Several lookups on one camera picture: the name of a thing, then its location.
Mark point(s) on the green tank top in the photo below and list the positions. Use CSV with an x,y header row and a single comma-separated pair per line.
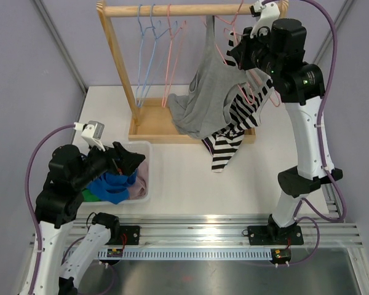
x,y
89,196

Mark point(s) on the light blue wire hanger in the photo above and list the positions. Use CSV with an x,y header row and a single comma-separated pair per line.
x,y
142,78

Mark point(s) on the grey tank top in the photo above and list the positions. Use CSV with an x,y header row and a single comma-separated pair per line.
x,y
205,109

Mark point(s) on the pink hanger under striped top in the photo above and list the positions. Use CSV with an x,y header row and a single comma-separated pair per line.
x,y
233,37

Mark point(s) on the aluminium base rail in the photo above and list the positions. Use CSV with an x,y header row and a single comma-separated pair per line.
x,y
223,231

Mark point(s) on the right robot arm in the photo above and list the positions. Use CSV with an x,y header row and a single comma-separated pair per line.
x,y
278,50

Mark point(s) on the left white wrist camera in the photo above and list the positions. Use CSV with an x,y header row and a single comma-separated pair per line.
x,y
91,133

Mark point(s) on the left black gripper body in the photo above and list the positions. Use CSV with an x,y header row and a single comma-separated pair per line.
x,y
100,161

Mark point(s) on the mauve tank top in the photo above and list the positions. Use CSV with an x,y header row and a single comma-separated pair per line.
x,y
139,189

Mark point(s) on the pink hanger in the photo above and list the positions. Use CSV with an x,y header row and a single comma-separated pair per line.
x,y
233,37
214,62
174,31

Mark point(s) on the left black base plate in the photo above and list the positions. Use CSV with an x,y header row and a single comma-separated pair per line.
x,y
130,235

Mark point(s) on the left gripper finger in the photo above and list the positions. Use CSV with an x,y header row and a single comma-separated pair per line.
x,y
127,167
127,159

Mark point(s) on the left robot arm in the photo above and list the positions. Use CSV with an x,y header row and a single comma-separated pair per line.
x,y
56,210

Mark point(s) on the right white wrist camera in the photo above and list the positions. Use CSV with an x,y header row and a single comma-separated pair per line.
x,y
266,14

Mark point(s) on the black white striped tank top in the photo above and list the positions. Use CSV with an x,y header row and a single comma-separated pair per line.
x,y
245,112

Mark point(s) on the white plastic basket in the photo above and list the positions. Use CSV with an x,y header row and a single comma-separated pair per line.
x,y
141,147

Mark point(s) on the wooden clothes rack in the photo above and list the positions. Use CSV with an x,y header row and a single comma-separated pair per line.
x,y
152,122

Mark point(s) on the white slotted cable duct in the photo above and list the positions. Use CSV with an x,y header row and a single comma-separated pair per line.
x,y
192,254

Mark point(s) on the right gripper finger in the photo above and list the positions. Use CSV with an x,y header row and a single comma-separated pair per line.
x,y
241,63
239,52

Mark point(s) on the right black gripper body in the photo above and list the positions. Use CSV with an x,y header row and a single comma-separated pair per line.
x,y
257,55

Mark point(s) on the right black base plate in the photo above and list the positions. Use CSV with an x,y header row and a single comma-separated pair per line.
x,y
258,235

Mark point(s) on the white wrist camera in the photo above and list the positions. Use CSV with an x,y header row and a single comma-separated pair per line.
x,y
91,133
266,14

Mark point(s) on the blue tank top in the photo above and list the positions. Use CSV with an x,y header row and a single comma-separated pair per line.
x,y
112,188

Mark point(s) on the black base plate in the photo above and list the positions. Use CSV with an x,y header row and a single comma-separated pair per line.
x,y
130,235
258,235

